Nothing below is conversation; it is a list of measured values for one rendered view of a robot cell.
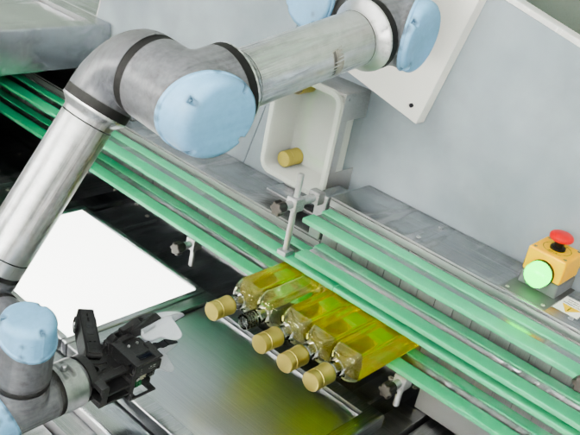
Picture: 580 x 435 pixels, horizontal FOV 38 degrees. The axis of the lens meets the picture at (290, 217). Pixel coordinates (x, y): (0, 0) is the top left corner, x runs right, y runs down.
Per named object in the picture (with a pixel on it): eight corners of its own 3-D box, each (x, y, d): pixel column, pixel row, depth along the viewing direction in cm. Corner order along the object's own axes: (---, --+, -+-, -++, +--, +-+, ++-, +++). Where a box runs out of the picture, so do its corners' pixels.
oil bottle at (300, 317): (347, 301, 162) (271, 336, 147) (354, 276, 160) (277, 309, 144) (369, 316, 159) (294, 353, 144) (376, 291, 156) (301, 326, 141)
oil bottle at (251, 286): (303, 275, 168) (225, 306, 153) (308, 250, 166) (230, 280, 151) (324, 288, 165) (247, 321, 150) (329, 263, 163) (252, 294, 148)
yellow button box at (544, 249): (536, 268, 148) (516, 280, 143) (550, 231, 145) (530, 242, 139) (572, 287, 144) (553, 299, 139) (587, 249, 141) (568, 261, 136)
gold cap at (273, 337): (267, 339, 144) (249, 347, 141) (271, 322, 142) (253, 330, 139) (282, 349, 142) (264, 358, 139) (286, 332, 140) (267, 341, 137)
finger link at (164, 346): (189, 372, 139) (148, 382, 132) (166, 351, 142) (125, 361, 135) (195, 356, 139) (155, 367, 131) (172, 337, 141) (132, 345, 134)
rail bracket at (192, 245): (211, 252, 186) (165, 267, 177) (216, 224, 183) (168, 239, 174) (223, 260, 184) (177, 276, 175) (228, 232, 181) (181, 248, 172)
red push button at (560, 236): (540, 249, 140) (546, 230, 139) (551, 242, 143) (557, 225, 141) (562, 259, 138) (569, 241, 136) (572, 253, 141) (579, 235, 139)
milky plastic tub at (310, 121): (285, 160, 182) (257, 167, 176) (305, 61, 172) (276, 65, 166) (346, 193, 173) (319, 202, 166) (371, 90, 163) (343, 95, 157)
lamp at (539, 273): (525, 277, 141) (516, 282, 139) (533, 254, 139) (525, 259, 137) (549, 290, 139) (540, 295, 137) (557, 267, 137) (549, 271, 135)
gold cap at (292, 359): (292, 357, 141) (274, 366, 138) (295, 340, 139) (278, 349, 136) (307, 368, 139) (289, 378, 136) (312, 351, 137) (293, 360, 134)
